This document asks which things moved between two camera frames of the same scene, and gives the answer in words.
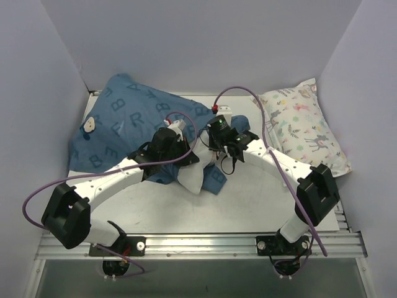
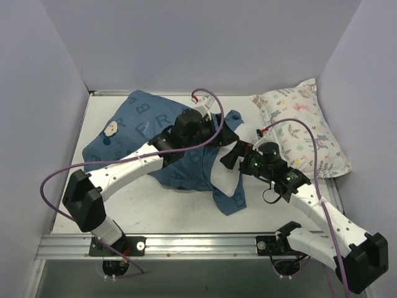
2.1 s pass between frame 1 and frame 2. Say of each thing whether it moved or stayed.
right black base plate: stayed
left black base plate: stayed
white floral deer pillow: stayed
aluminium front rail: stayed
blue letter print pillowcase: moved
